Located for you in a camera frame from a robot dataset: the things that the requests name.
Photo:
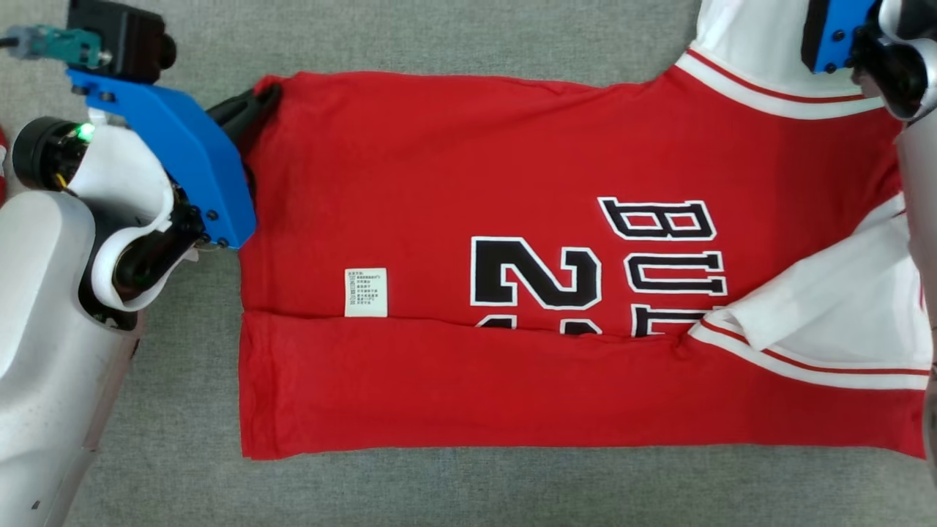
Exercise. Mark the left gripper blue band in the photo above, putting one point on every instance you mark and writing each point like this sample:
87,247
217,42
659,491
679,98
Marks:
190,161

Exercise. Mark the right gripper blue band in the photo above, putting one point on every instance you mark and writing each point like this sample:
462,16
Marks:
838,36

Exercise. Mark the red basketball jersey white sleeves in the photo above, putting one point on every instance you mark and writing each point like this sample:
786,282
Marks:
439,183

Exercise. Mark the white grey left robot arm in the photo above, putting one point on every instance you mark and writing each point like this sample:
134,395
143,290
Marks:
44,329

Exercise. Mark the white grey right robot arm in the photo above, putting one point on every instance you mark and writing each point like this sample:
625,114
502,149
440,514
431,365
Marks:
915,183

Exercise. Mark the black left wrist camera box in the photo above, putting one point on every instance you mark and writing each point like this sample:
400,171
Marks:
117,36

